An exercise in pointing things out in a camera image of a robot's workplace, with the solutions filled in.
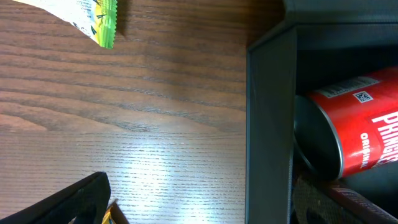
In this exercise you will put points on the small yellow snack packet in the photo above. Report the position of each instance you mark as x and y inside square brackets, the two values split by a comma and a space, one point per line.
[114, 215]

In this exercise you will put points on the red Pringles can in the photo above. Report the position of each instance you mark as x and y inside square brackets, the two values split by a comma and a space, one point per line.
[350, 126]

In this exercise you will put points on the dark green open box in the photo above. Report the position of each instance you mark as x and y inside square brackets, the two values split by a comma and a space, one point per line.
[318, 43]

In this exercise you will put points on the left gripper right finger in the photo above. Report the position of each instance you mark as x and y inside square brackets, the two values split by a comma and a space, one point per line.
[334, 203]

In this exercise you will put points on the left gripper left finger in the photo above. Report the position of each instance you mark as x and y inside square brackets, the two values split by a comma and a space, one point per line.
[82, 202]

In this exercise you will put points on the green white snack packet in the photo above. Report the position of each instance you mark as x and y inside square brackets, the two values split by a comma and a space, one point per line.
[95, 18]

